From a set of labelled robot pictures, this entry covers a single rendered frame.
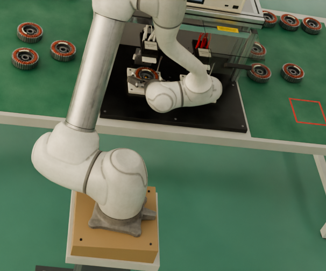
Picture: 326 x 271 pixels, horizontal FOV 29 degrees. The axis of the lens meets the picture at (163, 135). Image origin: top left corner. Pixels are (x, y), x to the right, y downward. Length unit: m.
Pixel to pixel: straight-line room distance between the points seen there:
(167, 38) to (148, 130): 0.62
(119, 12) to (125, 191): 0.56
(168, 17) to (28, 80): 0.90
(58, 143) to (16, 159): 1.32
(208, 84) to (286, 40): 1.07
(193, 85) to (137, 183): 0.52
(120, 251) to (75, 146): 0.39
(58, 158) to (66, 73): 0.76
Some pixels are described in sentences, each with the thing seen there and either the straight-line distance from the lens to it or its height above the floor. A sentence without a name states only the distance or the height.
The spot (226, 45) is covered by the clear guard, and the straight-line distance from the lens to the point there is 2.59.
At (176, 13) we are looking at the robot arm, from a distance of 1.93.
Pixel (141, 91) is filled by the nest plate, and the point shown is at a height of 0.78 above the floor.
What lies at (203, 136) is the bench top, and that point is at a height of 0.74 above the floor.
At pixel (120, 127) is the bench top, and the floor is 0.75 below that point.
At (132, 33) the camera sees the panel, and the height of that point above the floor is 0.84.
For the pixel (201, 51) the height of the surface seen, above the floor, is 0.92.
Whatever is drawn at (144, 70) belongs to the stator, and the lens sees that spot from 2.72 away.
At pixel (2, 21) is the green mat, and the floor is 0.75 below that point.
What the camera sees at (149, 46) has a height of 0.92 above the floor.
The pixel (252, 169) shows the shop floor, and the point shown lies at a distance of 3.65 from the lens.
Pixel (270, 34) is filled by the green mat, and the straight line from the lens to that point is 3.33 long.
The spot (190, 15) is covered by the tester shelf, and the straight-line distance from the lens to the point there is 2.64.
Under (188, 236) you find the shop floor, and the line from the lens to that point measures 3.22.
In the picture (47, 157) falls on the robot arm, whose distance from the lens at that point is 2.05.
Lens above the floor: 2.55
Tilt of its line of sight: 45 degrees down
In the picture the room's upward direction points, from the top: 19 degrees clockwise
